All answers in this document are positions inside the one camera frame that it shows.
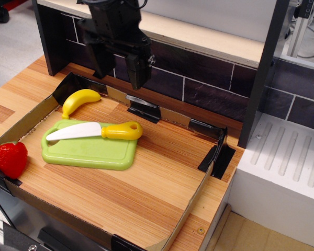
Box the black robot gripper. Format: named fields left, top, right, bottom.
left=78, top=2, right=155, bottom=90

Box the yellow handled white toy knife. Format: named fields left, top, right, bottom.
left=46, top=121, right=143, bottom=141

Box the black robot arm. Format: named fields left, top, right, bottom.
left=78, top=1, right=155, bottom=90

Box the light wooden shelf board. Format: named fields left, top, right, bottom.
left=37, top=0, right=265, bottom=69

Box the green plastic cutting board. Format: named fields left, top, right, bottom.
left=41, top=120, right=137, bottom=170

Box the cardboard fence with black tape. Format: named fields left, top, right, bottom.
left=0, top=72, right=240, bottom=250

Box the yellow toy banana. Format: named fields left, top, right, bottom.
left=62, top=89, right=101, bottom=119

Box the black caster wheel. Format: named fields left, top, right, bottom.
left=0, top=6, right=9, bottom=24

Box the red toy strawberry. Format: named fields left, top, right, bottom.
left=0, top=142, right=28, bottom=179

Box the stainless steel oven front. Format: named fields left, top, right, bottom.
left=0, top=173, right=111, bottom=250

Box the white toy sink drainboard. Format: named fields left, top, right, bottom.
left=228, top=114, right=314, bottom=247

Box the dark grey shelf post left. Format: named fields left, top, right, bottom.
left=32, top=1, right=73, bottom=76

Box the dark grey shelf post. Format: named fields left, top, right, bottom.
left=238, top=1, right=290, bottom=148
left=32, top=1, right=73, bottom=76

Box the dark grey shelf post right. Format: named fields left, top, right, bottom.
left=238, top=1, right=290, bottom=148

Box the aluminium frame profile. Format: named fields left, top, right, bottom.
left=279, top=0, right=314, bottom=69

